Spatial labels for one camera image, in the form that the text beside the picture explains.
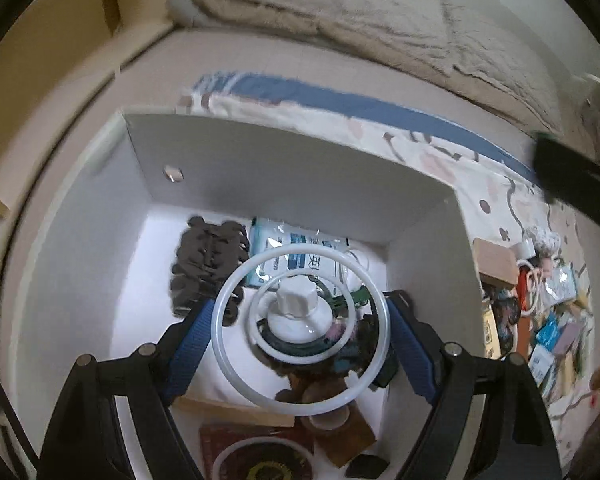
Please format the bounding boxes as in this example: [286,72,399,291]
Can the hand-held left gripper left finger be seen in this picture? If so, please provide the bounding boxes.
[37,300,213,480]

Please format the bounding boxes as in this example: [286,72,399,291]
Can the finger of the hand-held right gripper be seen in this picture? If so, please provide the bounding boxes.
[532,132,600,243]

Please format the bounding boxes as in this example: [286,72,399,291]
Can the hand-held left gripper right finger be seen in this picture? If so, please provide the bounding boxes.
[386,291,563,480]

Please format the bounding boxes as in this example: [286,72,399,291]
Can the large white ring hanger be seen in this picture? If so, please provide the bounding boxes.
[211,249,394,417]

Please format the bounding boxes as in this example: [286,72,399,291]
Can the small white ring hanger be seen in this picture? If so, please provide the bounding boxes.
[249,280,357,362]

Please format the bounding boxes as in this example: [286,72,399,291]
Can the dark brown crocheted mat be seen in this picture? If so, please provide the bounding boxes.
[169,215,252,319]

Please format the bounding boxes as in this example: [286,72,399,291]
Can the white suction cup knob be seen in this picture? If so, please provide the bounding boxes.
[257,282,337,345]

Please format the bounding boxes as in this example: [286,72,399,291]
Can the blue white medicine pouch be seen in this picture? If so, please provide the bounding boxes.
[249,216,348,288]

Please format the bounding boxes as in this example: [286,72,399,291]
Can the white shoe box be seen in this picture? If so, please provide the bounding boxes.
[0,105,487,480]

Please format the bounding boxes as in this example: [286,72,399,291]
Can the white scrunchie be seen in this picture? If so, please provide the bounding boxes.
[525,226,562,262]

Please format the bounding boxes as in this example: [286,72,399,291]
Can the red round tin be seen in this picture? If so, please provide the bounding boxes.
[199,422,317,480]

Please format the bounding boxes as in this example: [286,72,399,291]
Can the small blue white packet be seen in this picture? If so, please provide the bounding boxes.
[544,266,579,307]

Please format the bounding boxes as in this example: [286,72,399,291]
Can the brown wooden box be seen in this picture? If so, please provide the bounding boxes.
[474,238,519,284]

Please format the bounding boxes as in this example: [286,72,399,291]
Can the wooden bedside shelf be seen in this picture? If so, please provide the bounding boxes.
[0,0,187,221]

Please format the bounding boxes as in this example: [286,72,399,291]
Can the white ring with red item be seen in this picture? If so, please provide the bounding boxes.
[516,259,547,317]

